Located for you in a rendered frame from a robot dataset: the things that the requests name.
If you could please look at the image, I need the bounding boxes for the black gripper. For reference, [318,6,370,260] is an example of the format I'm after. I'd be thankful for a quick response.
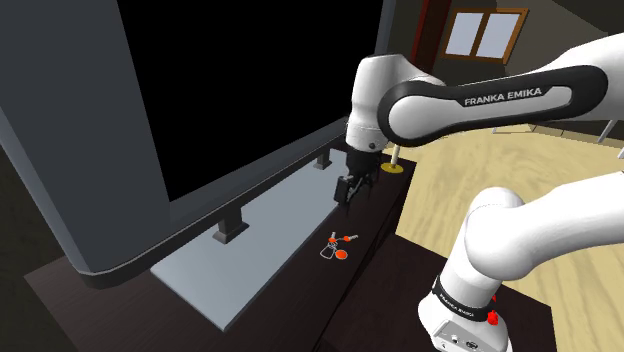
[333,147,382,217]

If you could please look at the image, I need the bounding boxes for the white rod on yellow disc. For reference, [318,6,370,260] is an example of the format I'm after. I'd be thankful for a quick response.
[380,144,405,175]

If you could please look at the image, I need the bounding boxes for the dark robot stand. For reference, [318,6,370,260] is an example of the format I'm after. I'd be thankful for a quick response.
[315,233,560,352]

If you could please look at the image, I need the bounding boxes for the large grey flat television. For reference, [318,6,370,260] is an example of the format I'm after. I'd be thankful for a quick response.
[0,0,398,333]

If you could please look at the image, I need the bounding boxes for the dark red door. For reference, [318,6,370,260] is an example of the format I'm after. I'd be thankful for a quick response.
[410,0,453,75]

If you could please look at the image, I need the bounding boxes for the wooden framed window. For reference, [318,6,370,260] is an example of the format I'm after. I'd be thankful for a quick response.
[440,6,531,65]

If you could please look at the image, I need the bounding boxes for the orange keys on ring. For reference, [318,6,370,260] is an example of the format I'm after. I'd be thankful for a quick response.
[319,231,360,262]

